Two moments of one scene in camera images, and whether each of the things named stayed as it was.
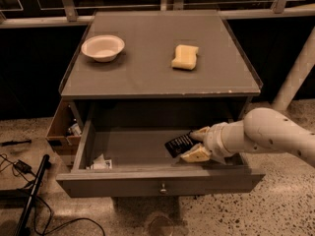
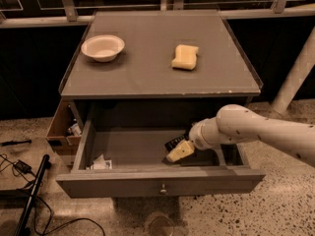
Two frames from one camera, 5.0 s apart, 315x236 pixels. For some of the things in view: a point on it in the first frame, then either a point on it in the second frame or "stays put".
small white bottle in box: (76, 130) stays put
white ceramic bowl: (102, 47) stays put
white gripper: (213, 141) → (196, 138)
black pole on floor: (24, 227) stays put
